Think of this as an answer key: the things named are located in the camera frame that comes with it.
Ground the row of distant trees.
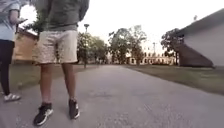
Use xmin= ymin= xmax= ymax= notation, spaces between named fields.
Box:
xmin=76 ymin=24 xmax=148 ymax=66

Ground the grey asphalt path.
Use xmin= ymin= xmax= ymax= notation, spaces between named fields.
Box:
xmin=0 ymin=64 xmax=224 ymax=128

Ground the pale distant building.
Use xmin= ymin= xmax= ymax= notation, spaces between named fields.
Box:
xmin=125 ymin=49 xmax=178 ymax=66

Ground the person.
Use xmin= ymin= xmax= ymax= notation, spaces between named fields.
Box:
xmin=0 ymin=0 xmax=29 ymax=103
xmin=31 ymin=0 xmax=91 ymax=127

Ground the tree beside white building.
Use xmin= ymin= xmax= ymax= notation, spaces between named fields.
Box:
xmin=160 ymin=27 xmax=185 ymax=66

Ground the grass strip by white building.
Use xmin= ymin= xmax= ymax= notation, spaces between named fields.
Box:
xmin=123 ymin=64 xmax=224 ymax=97

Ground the grass strip with trees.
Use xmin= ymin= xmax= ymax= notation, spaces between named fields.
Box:
xmin=8 ymin=63 xmax=101 ymax=93

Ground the beige brick building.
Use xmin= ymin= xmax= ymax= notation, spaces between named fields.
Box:
xmin=11 ymin=27 xmax=40 ymax=63

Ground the white building with dark windows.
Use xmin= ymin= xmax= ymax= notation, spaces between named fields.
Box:
xmin=175 ymin=7 xmax=224 ymax=69

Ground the lamp post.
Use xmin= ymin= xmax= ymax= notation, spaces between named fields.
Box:
xmin=83 ymin=23 xmax=91 ymax=69

